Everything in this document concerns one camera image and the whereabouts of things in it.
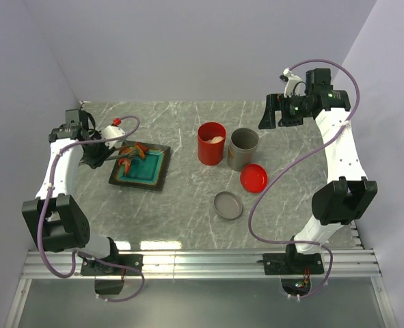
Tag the steel serving tongs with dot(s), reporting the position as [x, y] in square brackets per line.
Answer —
[119, 156]

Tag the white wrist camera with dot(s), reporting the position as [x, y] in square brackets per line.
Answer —
[113, 131]
[292, 83]

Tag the grey cylindrical canister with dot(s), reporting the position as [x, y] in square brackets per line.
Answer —
[242, 148]

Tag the steamed bun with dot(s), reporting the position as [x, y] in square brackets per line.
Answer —
[215, 140]

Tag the grey round lid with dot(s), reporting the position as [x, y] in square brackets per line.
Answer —
[227, 205]

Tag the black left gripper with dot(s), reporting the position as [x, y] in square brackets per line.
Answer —
[97, 161]

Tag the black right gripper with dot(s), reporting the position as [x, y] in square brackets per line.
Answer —
[277, 102]

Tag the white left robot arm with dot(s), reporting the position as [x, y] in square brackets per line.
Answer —
[54, 219]

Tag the aluminium rail frame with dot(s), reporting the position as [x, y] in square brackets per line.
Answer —
[211, 288]

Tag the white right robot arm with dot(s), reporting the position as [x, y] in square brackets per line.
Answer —
[348, 191]

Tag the red cylindrical canister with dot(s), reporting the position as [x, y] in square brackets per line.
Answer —
[210, 154]

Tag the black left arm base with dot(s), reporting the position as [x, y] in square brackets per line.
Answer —
[110, 275]

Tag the red round lid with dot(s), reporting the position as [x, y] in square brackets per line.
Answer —
[253, 178]

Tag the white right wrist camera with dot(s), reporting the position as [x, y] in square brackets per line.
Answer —
[292, 83]

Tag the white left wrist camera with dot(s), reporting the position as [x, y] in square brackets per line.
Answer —
[113, 131]

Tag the red sausage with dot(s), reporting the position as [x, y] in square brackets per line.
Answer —
[126, 164]

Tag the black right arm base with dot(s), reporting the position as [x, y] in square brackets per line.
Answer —
[296, 267]

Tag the teal square plate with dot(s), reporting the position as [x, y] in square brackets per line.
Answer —
[148, 173]

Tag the orange fried food pieces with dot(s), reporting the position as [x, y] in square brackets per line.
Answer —
[137, 150]

